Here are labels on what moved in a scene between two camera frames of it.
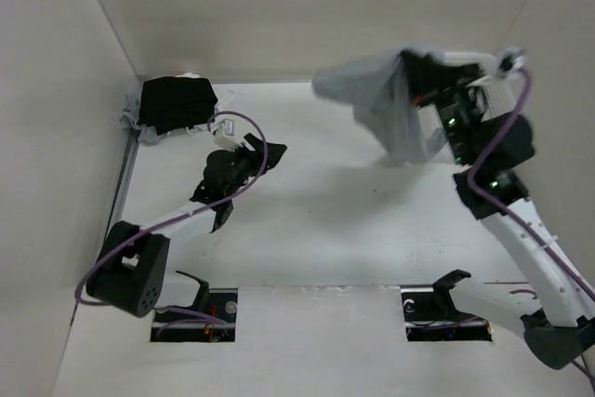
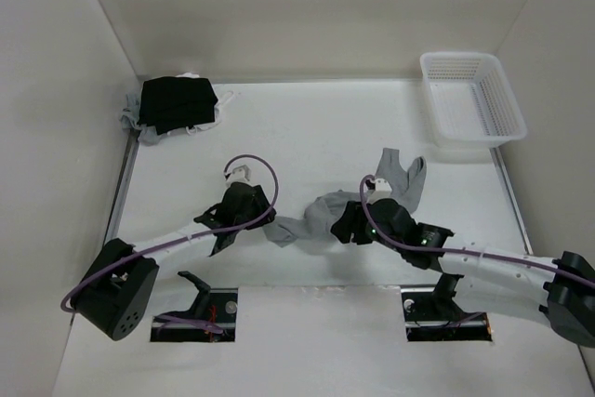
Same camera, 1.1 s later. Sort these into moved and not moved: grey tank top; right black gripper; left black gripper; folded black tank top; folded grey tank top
Moved: left black gripper; right black gripper; grey tank top
Not moved: folded black tank top; folded grey tank top
